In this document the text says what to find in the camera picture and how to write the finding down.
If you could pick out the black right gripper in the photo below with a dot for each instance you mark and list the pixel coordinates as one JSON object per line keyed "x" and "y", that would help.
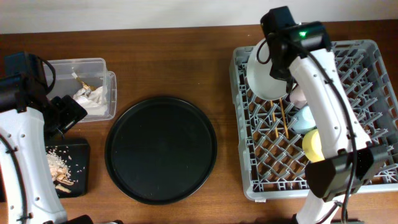
{"x": 275, "y": 72}

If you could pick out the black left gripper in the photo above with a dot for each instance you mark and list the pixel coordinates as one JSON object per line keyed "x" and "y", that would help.
{"x": 73, "y": 112}

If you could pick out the grey plate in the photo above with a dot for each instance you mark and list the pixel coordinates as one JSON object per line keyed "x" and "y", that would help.
{"x": 259, "y": 75}

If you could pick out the pink cup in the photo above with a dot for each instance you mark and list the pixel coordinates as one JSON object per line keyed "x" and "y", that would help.
{"x": 297, "y": 97}

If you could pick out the wooden chopstick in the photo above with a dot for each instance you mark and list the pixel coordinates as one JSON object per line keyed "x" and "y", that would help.
{"x": 274, "y": 120}
{"x": 284, "y": 118}

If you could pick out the white napkin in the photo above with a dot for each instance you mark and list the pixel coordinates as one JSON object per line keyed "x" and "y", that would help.
{"x": 92, "y": 102}

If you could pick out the light blue cup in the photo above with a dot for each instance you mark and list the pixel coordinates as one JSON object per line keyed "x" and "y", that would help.
{"x": 304, "y": 121}

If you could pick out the food scraps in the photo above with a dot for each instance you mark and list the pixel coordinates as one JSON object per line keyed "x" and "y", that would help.
{"x": 69, "y": 171}

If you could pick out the yellow bowl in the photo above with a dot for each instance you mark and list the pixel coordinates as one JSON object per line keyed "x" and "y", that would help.
{"x": 312, "y": 146}

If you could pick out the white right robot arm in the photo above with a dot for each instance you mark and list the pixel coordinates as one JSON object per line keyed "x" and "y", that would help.
{"x": 351, "y": 159}

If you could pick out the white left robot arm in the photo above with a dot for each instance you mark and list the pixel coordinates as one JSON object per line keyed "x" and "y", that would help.
{"x": 27, "y": 117}

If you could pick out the clear plastic waste bin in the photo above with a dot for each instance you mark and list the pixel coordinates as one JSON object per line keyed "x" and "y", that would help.
{"x": 93, "y": 72}

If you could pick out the waste in clear bin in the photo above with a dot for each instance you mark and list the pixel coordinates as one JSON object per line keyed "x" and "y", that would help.
{"x": 88, "y": 88}

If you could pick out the grey dishwasher rack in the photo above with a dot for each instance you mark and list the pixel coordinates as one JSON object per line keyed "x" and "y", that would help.
{"x": 273, "y": 168}

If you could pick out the black rectangular bin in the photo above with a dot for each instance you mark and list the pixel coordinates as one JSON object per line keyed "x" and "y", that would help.
{"x": 80, "y": 145}

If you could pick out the round black tray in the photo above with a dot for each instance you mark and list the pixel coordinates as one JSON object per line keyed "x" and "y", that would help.
{"x": 161, "y": 150}

